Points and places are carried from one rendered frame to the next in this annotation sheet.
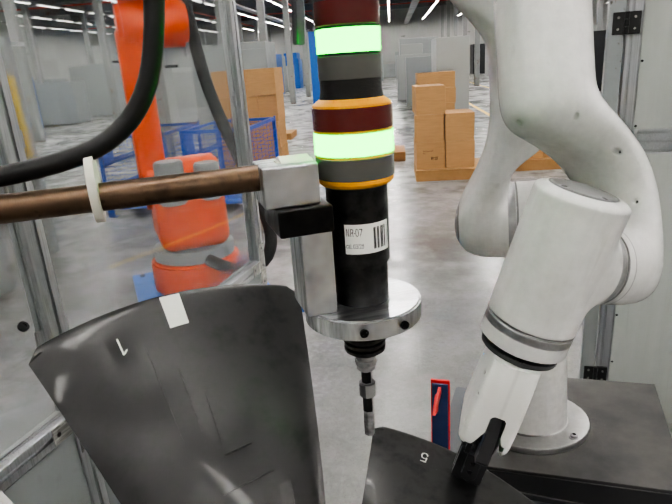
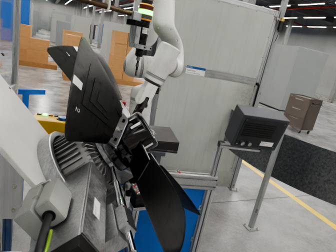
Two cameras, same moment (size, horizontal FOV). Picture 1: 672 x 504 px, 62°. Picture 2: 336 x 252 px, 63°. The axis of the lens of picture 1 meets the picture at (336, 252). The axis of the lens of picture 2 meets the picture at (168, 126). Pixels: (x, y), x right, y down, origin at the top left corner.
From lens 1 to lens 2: 0.62 m
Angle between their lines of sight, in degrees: 32
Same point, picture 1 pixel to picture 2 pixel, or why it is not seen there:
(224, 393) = not seen: hidden behind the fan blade
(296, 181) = (138, 15)
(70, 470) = not seen: outside the picture
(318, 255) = (138, 31)
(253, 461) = not seen: hidden behind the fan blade
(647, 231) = (181, 59)
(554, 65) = (167, 16)
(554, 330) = (162, 75)
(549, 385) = (146, 117)
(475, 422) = (142, 98)
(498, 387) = (148, 88)
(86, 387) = (62, 60)
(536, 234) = (161, 52)
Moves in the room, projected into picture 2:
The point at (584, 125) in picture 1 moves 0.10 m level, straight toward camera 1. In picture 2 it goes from (171, 32) to (174, 31)
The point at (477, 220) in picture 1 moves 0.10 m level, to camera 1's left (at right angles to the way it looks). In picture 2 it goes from (132, 63) to (113, 60)
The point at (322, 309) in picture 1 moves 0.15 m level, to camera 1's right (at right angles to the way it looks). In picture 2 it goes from (136, 42) to (178, 50)
